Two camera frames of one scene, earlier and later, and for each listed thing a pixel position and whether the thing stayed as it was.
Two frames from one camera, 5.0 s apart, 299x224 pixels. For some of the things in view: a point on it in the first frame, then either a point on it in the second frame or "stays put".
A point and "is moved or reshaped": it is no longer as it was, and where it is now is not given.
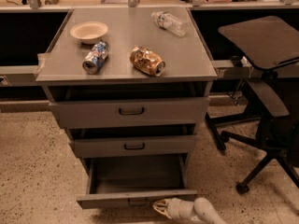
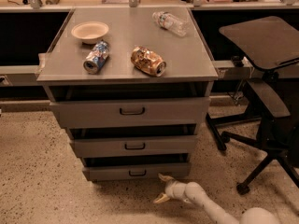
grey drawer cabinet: [131, 85] stays put
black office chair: [271, 45] stays put
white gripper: [177, 209] to [172, 189]
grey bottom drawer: [134, 180] is moved or reshaped
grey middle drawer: [134, 147] stays put
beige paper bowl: [88, 32] stays put
